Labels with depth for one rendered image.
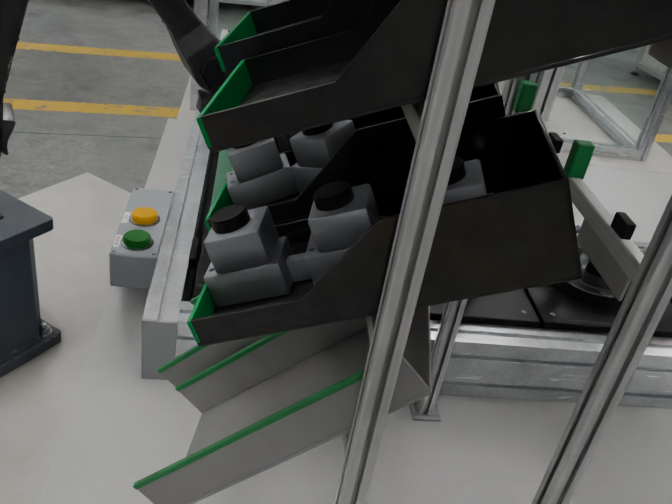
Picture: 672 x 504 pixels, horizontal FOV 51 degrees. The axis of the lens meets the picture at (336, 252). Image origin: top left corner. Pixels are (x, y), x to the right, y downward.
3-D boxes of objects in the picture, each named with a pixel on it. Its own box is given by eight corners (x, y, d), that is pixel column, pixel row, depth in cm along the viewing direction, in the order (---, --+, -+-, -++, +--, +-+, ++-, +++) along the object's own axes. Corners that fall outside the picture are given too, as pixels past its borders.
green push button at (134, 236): (121, 253, 103) (120, 241, 102) (125, 238, 106) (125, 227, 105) (148, 255, 103) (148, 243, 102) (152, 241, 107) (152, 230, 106)
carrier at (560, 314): (540, 333, 102) (567, 261, 95) (496, 246, 122) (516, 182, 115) (691, 344, 105) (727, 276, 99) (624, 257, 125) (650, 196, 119)
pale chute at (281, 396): (166, 516, 63) (132, 487, 61) (204, 412, 74) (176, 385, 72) (433, 394, 52) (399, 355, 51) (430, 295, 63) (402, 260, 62)
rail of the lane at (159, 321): (141, 378, 94) (141, 315, 89) (200, 126, 169) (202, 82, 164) (182, 381, 95) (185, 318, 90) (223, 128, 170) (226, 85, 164)
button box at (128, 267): (109, 286, 104) (108, 251, 101) (133, 217, 122) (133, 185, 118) (157, 290, 105) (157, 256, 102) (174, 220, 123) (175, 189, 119)
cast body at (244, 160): (237, 215, 68) (211, 150, 65) (235, 198, 72) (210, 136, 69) (318, 186, 68) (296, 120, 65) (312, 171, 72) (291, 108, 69)
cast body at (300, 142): (298, 194, 68) (275, 128, 65) (326, 173, 71) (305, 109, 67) (364, 201, 63) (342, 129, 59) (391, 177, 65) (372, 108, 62)
